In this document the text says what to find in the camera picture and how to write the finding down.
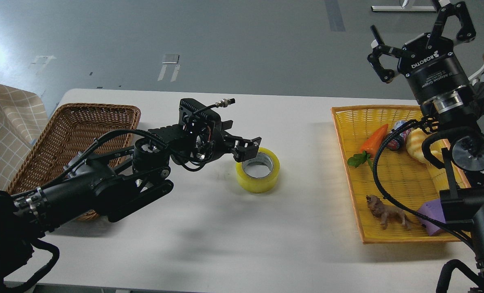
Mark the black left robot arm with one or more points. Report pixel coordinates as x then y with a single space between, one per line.
121 172

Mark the yellow plastic basket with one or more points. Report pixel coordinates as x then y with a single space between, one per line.
406 179

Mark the orange toy carrot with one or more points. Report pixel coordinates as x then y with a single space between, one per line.
368 149

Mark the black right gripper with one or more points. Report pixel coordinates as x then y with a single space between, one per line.
435 67

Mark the brown wicker basket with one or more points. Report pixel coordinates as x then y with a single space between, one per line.
72 129

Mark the white stand base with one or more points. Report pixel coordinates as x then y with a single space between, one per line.
404 6

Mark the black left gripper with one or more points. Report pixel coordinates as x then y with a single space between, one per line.
213 141

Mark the yellow tape roll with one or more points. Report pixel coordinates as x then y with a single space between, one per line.
264 157

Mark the small drink can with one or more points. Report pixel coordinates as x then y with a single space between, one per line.
399 140

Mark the purple foam block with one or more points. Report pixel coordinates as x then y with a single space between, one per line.
433 210

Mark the beige checkered cloth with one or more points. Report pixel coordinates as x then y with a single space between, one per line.
22 120

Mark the toy bread loaf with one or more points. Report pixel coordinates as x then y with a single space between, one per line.
413 146

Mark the brown toy lion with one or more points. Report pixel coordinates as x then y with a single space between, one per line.
385 212

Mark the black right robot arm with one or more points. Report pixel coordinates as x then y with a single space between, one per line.
451 107

